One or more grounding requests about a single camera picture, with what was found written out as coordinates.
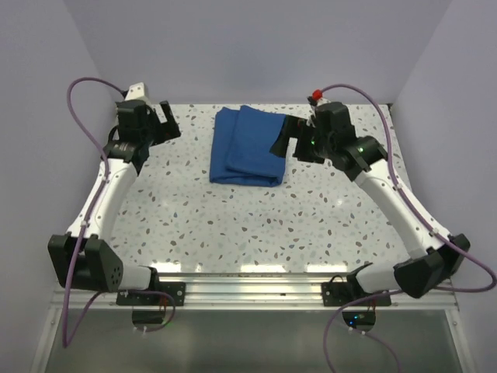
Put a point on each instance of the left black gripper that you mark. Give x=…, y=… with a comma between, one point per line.
x=168, y=130

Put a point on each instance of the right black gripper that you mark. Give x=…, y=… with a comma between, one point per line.
x=293, y=127

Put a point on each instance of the blue surgical cloth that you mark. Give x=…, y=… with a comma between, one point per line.
x=240, y=153

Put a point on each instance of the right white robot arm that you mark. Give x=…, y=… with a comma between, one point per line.
x=428, y=244

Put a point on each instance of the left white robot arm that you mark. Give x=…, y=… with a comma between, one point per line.
x=83, y=258

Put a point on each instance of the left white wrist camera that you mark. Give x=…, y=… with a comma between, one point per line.
x=138, y=91

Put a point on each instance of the red cable connector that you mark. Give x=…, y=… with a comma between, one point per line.
x=317, y=95

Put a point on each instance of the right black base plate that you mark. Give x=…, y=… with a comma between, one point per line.
x=339, y=292

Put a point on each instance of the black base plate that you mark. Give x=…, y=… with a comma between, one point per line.
x=166, y=293
x=339, y=292

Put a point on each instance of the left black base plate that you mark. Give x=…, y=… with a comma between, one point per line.
x=166, y=293

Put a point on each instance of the aluminium mounting rail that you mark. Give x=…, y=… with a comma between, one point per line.
x=266, y=292

